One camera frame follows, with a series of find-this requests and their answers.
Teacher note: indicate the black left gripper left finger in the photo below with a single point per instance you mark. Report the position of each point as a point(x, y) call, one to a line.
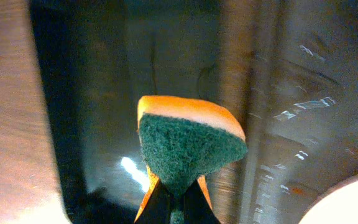
point(156, 210)

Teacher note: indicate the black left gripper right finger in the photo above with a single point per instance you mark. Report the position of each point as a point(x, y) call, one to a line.
point(196, 208)

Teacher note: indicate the green orange sponge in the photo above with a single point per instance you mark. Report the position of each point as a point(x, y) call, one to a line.
point(183, 140)

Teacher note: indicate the pink white plate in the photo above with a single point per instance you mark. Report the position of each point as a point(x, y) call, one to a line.
point(338, 206)

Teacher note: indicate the small black tray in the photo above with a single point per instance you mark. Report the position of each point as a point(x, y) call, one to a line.
point(97, 59)

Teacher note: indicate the large brown tray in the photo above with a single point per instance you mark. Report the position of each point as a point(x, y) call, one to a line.
point(290, 75)

